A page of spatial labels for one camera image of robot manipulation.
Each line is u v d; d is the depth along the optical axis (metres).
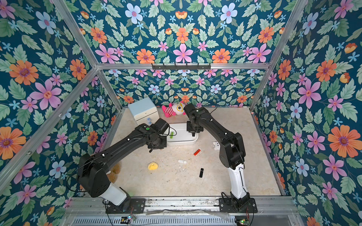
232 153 0.53
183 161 0.89
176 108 1.11
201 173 0.84
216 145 0.94
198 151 0.95
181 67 0.93
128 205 0.69
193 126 0.77
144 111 0.98
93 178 0.42
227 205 0.74
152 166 0.86
